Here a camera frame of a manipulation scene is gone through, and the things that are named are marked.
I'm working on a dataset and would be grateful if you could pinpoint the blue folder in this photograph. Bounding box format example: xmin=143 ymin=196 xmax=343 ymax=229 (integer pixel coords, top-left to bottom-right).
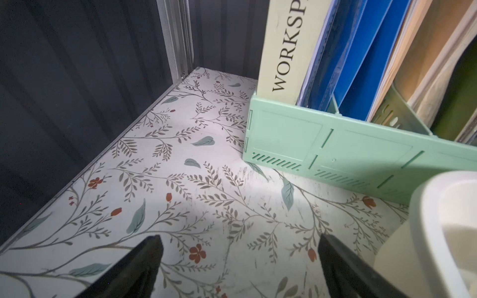
xmin=296 ymin=1 xmax=410 ymax=121

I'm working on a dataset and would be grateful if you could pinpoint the orange folder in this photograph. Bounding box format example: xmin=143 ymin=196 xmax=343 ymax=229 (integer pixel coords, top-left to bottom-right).
xmin=366 ymin=1 xmax=477 ymax=122

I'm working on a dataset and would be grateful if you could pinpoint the cream workspace book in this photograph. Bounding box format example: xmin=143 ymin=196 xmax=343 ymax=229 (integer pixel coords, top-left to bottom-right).
xmin=256 ymin=0 xmax=333 ymax=105

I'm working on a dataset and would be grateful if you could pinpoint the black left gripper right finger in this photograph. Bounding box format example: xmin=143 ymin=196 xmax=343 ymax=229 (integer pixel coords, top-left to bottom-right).
xmin=318 ymin=234 xmax=406 ymax=298

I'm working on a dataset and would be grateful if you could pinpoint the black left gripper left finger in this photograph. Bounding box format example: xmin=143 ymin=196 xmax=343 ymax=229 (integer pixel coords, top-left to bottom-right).
xmin=77 ymin=235 xmax=164 ymax=298

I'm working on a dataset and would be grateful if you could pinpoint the green desktop file organizer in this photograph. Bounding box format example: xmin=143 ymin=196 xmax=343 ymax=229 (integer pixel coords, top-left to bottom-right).
xmin=243 ymin=88 xmax=477 ymax=204

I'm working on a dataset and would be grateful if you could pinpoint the white plastic storage tray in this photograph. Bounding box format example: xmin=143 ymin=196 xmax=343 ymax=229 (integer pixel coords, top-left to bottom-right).
xmin=373 ymin=171 xmax=477 ymax=298

